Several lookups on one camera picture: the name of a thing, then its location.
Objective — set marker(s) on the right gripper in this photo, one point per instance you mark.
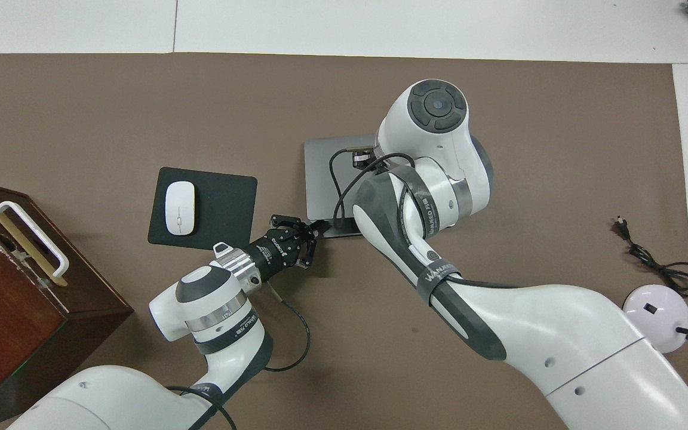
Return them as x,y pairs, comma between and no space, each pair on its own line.
363,159

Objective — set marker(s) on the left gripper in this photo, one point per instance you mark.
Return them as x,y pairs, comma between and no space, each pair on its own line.
275,254

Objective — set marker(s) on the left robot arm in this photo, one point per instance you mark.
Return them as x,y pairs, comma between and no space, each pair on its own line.
218,334

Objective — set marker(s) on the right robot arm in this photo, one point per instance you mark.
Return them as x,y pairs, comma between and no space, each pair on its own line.
535,322

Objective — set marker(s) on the grey laptop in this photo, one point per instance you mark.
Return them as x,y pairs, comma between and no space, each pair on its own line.
320,179

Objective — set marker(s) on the black mouse pad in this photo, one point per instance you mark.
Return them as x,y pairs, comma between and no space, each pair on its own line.
224,209

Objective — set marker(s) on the white computer mouse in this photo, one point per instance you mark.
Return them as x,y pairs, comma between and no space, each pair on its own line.
179,208

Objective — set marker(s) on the brown wooden box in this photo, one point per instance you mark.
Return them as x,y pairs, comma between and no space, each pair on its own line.
3,298

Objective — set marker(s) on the white desk lamp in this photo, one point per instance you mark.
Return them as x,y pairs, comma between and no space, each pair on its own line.
654,316

